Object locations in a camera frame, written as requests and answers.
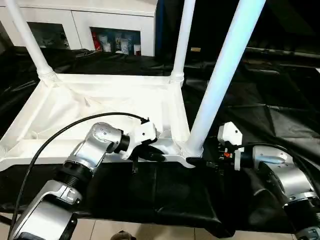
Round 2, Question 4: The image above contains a long dark metal rod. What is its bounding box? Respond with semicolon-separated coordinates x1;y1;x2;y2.
246;46;320;56

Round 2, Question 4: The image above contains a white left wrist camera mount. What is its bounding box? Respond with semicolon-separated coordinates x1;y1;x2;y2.
121;121;159;161

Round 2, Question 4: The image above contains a black plastic mat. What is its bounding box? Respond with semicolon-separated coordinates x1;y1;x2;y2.
0;44;320;238

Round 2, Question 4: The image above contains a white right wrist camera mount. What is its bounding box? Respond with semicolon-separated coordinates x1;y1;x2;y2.
216;121;245;171

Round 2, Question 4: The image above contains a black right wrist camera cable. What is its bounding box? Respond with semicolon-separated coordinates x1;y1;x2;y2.
226;141;320;176

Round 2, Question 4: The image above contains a white cabinet with glass doors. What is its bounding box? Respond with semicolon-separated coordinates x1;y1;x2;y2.
0;0;157;57

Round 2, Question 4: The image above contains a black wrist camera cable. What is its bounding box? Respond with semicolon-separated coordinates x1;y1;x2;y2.
226;141;320;176
6;112;151;240

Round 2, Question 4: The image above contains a black left wrist camera cable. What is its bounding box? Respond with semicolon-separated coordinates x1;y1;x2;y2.
6;112;151;240

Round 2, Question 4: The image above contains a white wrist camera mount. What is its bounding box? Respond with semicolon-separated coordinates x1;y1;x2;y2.
216;121;245;171
121;121;159;161

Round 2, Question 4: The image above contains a black stand leg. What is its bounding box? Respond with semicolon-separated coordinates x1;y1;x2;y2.
0;213;13;225

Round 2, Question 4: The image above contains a white plastic table top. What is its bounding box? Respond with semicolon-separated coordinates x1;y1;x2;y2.
0;72;204;173

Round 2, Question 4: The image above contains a grey robot body part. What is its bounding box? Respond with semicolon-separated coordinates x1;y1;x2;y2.
111;230;137;240

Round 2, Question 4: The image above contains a red bottle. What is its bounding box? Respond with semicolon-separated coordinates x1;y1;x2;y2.
91;31;102;52

